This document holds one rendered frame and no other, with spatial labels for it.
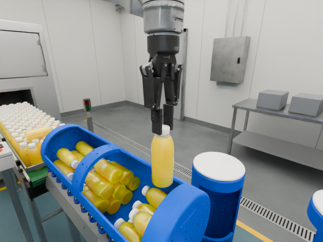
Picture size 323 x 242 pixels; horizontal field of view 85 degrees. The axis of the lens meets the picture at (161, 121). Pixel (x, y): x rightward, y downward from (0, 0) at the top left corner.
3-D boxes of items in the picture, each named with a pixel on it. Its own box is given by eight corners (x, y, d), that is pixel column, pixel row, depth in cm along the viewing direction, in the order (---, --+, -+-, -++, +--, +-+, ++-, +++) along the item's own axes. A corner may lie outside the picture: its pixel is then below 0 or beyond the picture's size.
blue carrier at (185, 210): (157, 314, 48) (153, 243, 37) (47, 177, 103) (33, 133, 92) (208, 236, 67) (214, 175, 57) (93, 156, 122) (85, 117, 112)
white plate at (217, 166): (184, 156, 107) (184, 158, 107) (213, 185, 82) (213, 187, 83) (221, 148, 116) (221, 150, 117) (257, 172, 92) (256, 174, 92)
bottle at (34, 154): (31, 172, 114) (25, 150, 109) (32, 167, 120) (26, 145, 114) (43, 168, 118) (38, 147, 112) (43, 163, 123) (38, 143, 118)
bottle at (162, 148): (174, 175, 56) (176, 128, 51) (171, 190, 50) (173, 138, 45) (154, 173, 57) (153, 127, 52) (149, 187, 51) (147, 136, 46)
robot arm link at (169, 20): (192, 6, 39) (191, 37, 41) (161, 13, 44) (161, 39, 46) (166, -4, 32) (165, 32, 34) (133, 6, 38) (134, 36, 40)
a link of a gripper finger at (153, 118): (158, 102, 43) (149, 103, 41) (158, 121, 45) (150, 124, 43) (154, 101, 44) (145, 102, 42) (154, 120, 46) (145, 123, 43)
